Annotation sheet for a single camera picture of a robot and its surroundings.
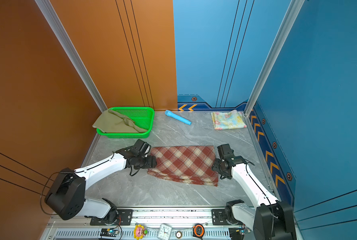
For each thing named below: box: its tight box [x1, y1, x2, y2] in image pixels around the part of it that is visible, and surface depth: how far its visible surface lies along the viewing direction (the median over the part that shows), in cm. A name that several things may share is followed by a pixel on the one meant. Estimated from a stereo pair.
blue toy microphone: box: [164, 110, 192, 125], surface depth 118 cm
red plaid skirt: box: [147, 145, 219, 187], surface depth 91 cm
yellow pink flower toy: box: [134, 224, 148, 240], surface depth 68 cm
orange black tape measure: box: [192, 223, 205, 240], surface depth 69 cm
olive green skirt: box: [92, 109, 149, 133], surface depth 107 cm
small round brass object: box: [175, 230, 183, 239], surface depth 68 cm
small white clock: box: [157, 223, 173, 240], surface depth 70 cm
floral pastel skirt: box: [211, 109, 247, 130], surface depth 114 cm
